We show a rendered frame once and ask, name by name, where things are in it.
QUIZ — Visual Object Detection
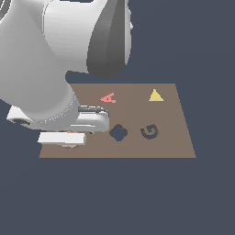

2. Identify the brown slotted board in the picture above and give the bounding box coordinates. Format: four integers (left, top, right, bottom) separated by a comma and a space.
38, 83, 197, 160

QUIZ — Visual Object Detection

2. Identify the pink letter A block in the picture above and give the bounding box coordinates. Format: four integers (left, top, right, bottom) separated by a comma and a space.
99, 92, 117, 104

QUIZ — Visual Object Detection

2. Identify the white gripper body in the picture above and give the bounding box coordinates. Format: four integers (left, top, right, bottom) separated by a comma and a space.
37, 131, 87, 146

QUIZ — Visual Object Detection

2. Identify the yellow triangle block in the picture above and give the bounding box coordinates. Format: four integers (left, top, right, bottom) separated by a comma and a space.
148, 88, 164, 102

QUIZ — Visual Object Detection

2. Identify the peach shape block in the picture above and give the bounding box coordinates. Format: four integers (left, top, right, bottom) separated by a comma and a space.
61, 130, 81, 150

